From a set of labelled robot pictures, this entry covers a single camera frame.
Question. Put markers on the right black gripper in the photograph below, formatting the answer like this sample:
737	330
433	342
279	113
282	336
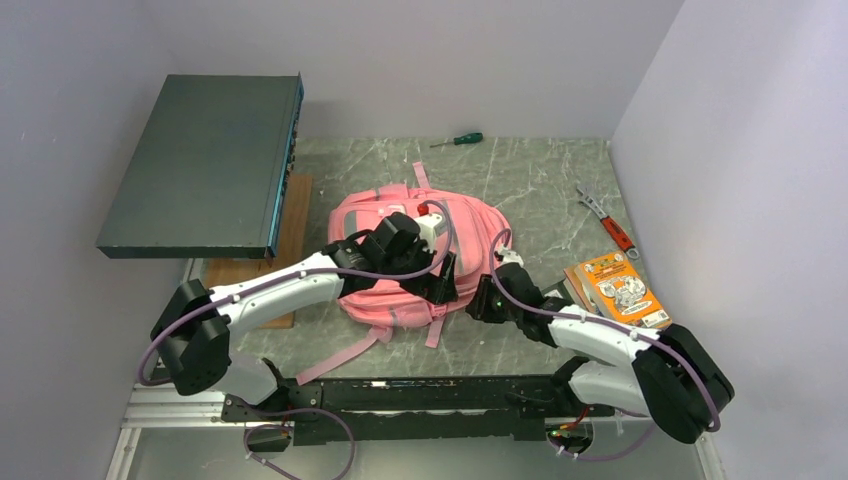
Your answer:
479	307

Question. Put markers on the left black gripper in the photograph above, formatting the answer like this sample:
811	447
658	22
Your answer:
438	289

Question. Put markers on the pink student backpack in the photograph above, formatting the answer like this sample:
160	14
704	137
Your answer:
379	225

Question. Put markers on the orange comic book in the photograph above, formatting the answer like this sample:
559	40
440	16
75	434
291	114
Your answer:
618	292

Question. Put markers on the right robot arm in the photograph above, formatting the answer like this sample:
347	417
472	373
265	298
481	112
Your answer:
664	374

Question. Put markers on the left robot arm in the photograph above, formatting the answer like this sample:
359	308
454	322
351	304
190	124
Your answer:
193	334

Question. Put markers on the dark green book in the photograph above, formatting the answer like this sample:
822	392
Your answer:
558	290

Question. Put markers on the red adjustable wrench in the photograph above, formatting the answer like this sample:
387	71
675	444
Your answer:
613	229

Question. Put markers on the wooden board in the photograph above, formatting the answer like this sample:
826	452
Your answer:
224	271

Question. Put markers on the dark grey flat box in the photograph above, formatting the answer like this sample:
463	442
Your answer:
209	174

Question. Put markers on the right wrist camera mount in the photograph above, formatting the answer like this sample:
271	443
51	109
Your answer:
506	255

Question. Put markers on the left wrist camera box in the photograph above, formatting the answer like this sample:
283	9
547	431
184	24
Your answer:
431	224

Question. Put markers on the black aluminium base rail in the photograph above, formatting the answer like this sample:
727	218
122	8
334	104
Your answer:
520	407

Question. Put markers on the green handled screwdriver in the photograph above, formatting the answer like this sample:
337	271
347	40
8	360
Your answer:
466	139

